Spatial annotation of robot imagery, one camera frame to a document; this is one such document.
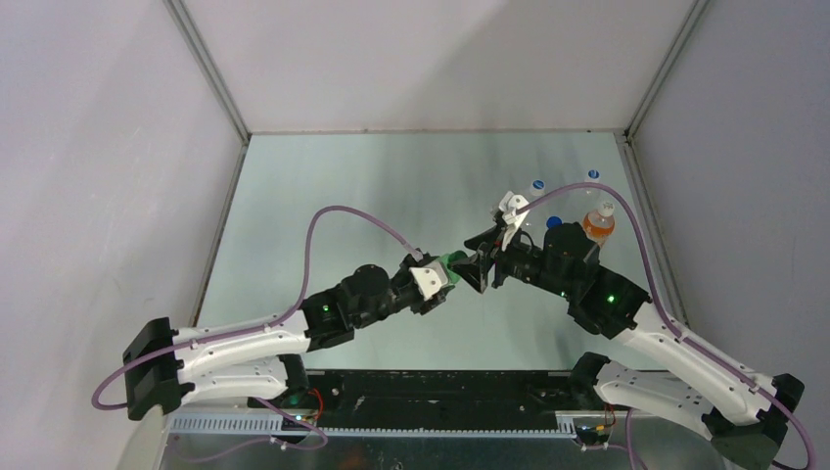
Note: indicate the circuit board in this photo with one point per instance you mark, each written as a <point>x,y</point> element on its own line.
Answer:
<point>593,436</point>
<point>297,424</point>

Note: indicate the orange drink bottle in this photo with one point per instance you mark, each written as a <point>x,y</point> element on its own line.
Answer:
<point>599,223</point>

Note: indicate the clear bottle with blue cap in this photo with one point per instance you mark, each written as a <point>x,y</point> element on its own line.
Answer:
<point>593,176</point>

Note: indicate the right circuit board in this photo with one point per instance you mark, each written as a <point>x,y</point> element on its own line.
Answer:
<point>593,436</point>

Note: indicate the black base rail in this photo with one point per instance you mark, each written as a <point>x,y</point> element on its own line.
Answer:
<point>438,399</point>

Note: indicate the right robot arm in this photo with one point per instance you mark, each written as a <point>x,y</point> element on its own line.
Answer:
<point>744,414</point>

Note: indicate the metal cable duct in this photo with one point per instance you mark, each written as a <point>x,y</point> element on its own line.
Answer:
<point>270,425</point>

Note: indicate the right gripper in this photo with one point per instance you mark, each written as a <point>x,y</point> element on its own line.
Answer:
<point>474,269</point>

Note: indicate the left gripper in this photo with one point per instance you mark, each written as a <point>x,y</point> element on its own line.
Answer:
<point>424,306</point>

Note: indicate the left circuit board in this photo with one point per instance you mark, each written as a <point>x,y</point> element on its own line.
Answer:
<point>297,424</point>

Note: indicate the blue white bottle cap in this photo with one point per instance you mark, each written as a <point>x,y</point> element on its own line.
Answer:
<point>537,188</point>

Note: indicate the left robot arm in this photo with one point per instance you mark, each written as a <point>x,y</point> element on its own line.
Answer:
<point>260,358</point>

